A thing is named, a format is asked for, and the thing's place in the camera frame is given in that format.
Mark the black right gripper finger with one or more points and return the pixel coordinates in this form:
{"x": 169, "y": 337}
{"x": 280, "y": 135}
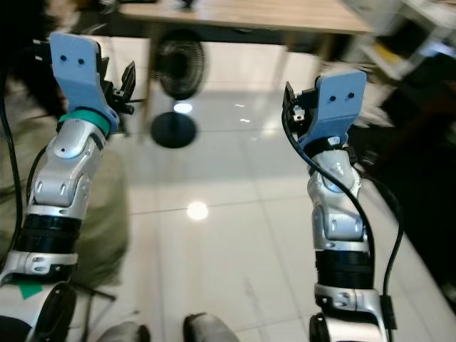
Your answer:
{"x": 290, "y": 103}

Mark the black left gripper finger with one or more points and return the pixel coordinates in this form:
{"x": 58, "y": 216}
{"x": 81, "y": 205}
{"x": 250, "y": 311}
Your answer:
{"x": 123, "y": 83}
{"x": 132, "y": 80}

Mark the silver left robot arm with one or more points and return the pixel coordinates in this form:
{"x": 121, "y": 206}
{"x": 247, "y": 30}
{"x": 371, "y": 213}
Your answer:
{"x": 64, "y": 178}

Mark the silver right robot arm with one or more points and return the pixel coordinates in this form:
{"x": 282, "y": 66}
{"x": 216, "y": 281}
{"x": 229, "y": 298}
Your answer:
{"x": 342, "y": 221}

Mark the black floor fan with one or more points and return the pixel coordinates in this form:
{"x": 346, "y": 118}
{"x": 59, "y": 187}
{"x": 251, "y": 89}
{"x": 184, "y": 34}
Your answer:
{"x": 182, "y": 64}

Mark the wooden table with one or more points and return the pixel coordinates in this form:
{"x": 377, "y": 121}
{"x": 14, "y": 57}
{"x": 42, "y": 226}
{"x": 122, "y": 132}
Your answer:
{"x": 242, "y": 16}

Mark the grey robot left foot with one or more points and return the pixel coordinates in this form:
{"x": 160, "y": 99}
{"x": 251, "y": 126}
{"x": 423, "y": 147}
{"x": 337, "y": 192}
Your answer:
{"x": 132, "y": 333}

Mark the grey robot foot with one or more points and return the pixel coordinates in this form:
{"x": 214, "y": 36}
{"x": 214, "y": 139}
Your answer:
{"x": 132, "y": 333}
{"x": 214, "y": 329}

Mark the grey robot right foot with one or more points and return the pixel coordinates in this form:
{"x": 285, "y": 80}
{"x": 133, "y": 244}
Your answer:
{"x": 214, "y": 329}

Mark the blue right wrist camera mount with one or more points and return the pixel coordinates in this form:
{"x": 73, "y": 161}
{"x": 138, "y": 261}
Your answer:
{"x": 338, "y": 107}

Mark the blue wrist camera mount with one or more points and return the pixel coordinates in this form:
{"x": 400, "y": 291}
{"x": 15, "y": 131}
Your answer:
{"x": 338, "y": 107}
{"x": 75, "y": 68}

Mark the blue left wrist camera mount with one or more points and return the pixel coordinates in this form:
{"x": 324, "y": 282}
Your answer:
{"x": 75, "y": 68}

